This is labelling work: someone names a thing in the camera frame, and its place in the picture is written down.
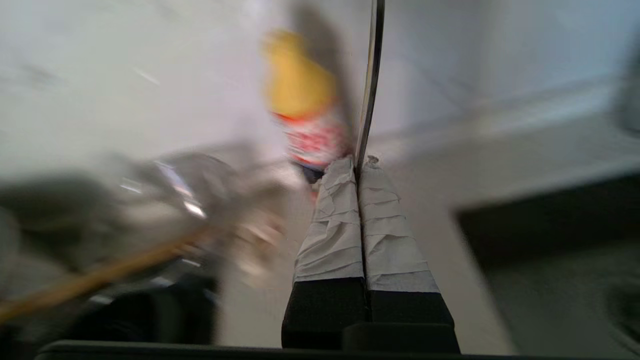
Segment stainless steel sink basin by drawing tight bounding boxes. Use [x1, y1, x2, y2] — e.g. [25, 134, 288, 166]
[454, 172, 640, 358]

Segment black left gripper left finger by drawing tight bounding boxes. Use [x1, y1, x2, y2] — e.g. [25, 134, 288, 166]
[281, 156, 371, 349]

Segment metal spoon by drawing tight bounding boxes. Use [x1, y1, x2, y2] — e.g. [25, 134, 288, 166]
[352, 0, 386, 170]

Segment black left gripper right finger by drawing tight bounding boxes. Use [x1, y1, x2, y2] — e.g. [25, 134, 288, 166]
[356, 156, 461, 353]

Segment clear glass bowl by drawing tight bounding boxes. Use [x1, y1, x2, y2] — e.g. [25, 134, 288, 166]
[95, 150, 293, 293]

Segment brown wooden stick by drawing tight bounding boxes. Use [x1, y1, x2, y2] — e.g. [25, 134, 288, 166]
[0, 227, 213, 322]

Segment yellow capped dish soap bottle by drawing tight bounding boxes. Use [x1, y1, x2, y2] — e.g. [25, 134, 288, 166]
[261, 29, 355, 185]

